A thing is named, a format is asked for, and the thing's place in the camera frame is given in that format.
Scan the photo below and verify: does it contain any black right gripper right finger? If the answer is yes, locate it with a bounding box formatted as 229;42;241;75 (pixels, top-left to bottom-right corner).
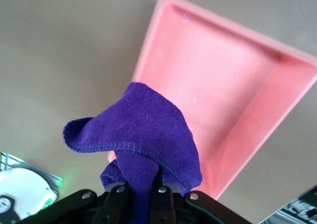
149;182;251;224

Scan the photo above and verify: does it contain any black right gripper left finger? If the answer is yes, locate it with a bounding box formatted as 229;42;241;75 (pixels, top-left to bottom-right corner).
14;181;132;224

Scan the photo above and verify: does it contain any purple microfibre cloth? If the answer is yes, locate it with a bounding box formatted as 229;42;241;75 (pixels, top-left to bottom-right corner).
61;81;203;224

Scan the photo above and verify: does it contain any pink plastic bin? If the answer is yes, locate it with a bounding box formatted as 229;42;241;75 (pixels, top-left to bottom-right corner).
106;0;317;201

